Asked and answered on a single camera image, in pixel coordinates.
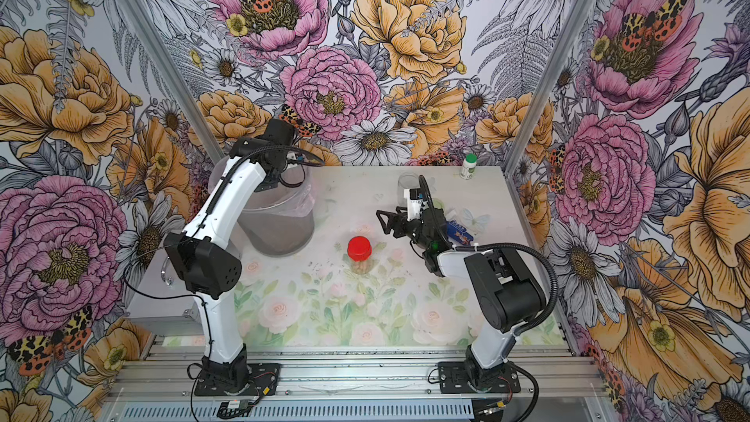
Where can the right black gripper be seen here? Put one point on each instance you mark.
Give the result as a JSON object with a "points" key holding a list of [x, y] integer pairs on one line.
{"points": [[401, 219]]}

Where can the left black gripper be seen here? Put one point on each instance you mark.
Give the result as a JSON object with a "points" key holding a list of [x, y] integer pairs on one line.
{"points": [[267, 182]]}

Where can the green lid peanut jar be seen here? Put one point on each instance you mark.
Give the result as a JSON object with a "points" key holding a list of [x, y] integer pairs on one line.
{"points": [[406, 181]]}

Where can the red lid peanut jar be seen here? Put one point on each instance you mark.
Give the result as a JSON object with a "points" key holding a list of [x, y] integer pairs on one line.
{"points": [[359, 251]]}

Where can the mesh bin with pink bag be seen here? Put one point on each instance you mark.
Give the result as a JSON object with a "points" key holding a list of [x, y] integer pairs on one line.
{"points": [[278, 222]]}

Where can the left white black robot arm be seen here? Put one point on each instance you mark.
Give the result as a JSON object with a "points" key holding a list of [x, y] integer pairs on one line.
{"points": [[200, 254]]}

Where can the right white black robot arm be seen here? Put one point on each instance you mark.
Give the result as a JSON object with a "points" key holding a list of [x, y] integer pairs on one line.
{"points": [[513, 283]]}

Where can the blue gauze bandage packet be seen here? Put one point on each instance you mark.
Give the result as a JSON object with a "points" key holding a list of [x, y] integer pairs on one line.
{"points": [[458, 233]]}

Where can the white bottle green cap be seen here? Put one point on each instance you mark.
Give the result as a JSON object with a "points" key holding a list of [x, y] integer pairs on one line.
{"points": [[468, 167]]}

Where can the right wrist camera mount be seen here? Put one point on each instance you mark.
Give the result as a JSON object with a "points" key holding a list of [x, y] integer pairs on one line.
{"points": [[415, 203]]}

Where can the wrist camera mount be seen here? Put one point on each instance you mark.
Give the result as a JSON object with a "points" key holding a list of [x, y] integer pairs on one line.
{"points": [[294, 158], [415, 203]]}

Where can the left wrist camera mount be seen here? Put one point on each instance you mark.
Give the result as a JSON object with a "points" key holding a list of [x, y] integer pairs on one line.
{"points": [[294, 158]]}

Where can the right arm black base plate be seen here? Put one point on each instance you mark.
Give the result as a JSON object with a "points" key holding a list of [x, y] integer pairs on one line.
{"points": [[467, 378]]}

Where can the aluminium rail frame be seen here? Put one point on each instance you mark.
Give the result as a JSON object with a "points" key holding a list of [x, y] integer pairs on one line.
{"points": [[545, 383]]}

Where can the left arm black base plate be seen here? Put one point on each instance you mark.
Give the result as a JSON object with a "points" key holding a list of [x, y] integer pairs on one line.
{"points": [[249, 380]]}

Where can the left aluminium corner post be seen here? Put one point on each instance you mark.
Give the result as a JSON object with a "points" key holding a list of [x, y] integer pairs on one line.
{"points": [[136, 14]]}

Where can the aluminium corner post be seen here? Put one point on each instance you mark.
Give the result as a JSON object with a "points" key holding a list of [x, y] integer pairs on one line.
{"points": [[136, 14], [569, 34]]}

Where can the right aluminium corner post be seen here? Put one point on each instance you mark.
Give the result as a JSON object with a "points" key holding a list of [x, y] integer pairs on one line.
{"points": [[569, 34]]}

